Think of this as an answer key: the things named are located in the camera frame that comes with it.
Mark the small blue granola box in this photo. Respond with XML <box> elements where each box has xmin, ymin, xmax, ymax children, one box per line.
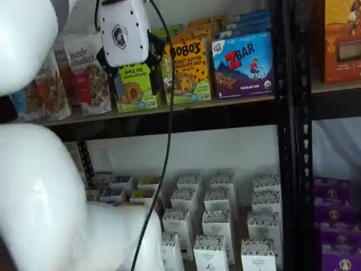
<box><xmin>100</xmin><ymin>189</ymin><xmax>126</xmax><ymax>204</ymax></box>
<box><xmin>110</xmin><ymin>175</ymin><xmax>133</xmax><ymax>190</ymax></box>

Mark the orange label granola bag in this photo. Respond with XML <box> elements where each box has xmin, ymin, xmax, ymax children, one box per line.
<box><xmin>24</xmin><ymin>52</ymin><xmax>72</xmax><ymax>121</ymax></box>

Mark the white plastic sheet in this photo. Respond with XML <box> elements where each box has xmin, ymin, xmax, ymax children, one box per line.
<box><xmin>311</xmin><ymin>118</ymin><xmax>361</xmax><ymax>181</ymax></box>

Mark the white organic pantry carton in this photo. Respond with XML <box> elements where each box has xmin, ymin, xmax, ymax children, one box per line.
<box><xmin>204</xmin><ymin>189</ymin><xmax>231</xmax><ymax>215</ymax></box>
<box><xmin>162</xmin><ymin>208</ymin><xmax>195</xmax><ymax>260</ymax></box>
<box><xmin>160</xmin><ymin>233</ymin><xmax>186</xmax><ymax>271</ymax></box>
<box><xmin>252</xmin><ymin>191</ymin><xmax>282</xmax><ymax>215</ymax></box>
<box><xmin>241</xmin><ymin>239</ymin><xmax>276</xmax><ymax>271</ymax></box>
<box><xmin>247</xmin><ymin>211</ymin><xmax>283</xmax><ymax>244</ymax></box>
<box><xmin>177</xmin><ymin>174</ymin><xmax>202</xmax><ymax>195</ymax></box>
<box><xmin>252</xmin><ymin>174</ymin><xmax>281</xmax><ymax>195</ymax></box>
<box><xmin>201</xmin><ymin>210</ymin><xmax>235</xmax><ymax>264</ymax></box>
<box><xmin>170</xmin><ymin>189</ymin><xmax>199</xmax><ymax>213</ymax></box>
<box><xmin>210</xmin><ymin>172</ymin><xmax>235</xmax><ymax>195</ymax></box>
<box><xmin>193</xmin><ymin>235</ymin><xmax>230</xmax><ymax>271</ymax></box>

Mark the red label granola bag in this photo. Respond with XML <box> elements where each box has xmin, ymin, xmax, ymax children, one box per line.
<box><xmin>53</xmin><ymin>45</ymin><xmax>74</xmax><ymax>107</ymax></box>
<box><xmin>63</xmin><ymin>33</ymin><xmax>112</xmax><ymax>117</ymax></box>

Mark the large orange cardboard box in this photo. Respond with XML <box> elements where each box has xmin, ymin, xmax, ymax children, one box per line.
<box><xmin>312</xmin><ymin>0</ymin><xmax>361</xmax><ymax>85</ymax></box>

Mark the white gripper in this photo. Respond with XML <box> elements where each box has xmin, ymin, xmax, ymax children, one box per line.
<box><xmin>96</xmin><ymin>0</ymin><xmax>167</xmax><ymax>100</ymax></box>

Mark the green Bobo's apple pie box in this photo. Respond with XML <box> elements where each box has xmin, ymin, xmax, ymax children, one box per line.
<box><xmin>116</xmin><ymin>63</ymin><xmax>159</xmax><ymax>114</ymax></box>
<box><xmin>153</xmin><ymin>24</ymin><xmax>184</xmax><ymax>39</ymax></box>

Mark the blue purple Zbar box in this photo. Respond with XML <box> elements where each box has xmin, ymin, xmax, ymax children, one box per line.
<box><xmin>225</xmin><ymin>10</ymin><xmax>272</xmax><ymax>27</ymax></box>
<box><xmin>218</xmin><ymin>24</ymin><xmax>272</xmax><ymax>39</ymax></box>
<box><xmin>211</xmin><ymin>31</ymin><xmax>275</xmax><ymax>100</ymax></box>

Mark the purple snack box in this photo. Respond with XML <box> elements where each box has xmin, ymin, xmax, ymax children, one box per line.
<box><xmin>321</xmin><ymin>244</ymin><xmax>361</xmax><ymax>271</ymax></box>
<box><xmin>314</xmin><ymin>197</ymin><xmax>356</xmax><ymax>224</ymax></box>
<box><xmin>320</xmin><ymin>222</ymin><xmax>361</xmax><ymax>246</ymax></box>
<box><xmin>314</xmin><ymin>177</ymin><xmax>353</xmax><ymax>200</ymax></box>

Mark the orange Bobo's peanut butter box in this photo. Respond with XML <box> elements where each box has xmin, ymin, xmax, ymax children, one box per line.
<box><xmin>177</xmin><ymin>29</ymin><xmax>213</xmax><ymax>43</ymax></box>
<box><xmin>187</xmin><ymin>14</ymin><xmax>227</xmax><ymax>32</ymax></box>
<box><xmin>161</xmin><ymin>39</ymin><xmax>212</xmax><ymax>106</ymax></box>

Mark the small green granola box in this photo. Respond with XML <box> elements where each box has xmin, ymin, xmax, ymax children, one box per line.
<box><xmin>91</xmin><ymin>171</ymin><xmax>113</xmax><ymax>189</ymax></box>
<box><xmin>85</xmin><ymin>188</ymin><xmax>102</xmax><ymax>202</ymax></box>

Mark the small yellow granola box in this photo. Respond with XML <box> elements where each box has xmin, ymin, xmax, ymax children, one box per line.
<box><xmin>137</xmin><ymin>176</ymin><xmax>162</xmax><ymax>192</ymax></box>
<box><xmin>130</xmin><ymin>189</ymin><xmax>156</xmax><ymax>207</ymax></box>

